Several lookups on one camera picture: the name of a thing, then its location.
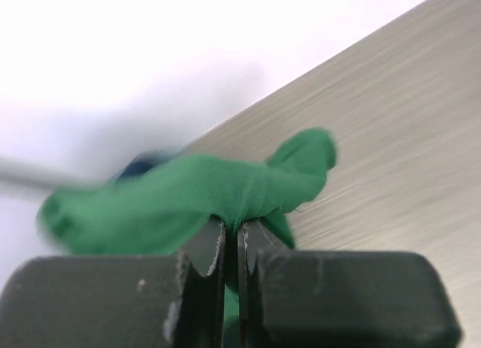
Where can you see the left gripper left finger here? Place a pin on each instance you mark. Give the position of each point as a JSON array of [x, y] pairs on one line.
[[119, 301]]

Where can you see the green t shirt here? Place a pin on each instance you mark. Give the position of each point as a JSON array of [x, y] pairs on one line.
[[157, 212]]

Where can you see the teal plastic basket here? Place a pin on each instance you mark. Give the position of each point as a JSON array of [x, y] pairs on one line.
[[145, 162]]

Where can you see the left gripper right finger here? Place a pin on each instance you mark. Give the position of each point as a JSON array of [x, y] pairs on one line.
[[336, 298]]

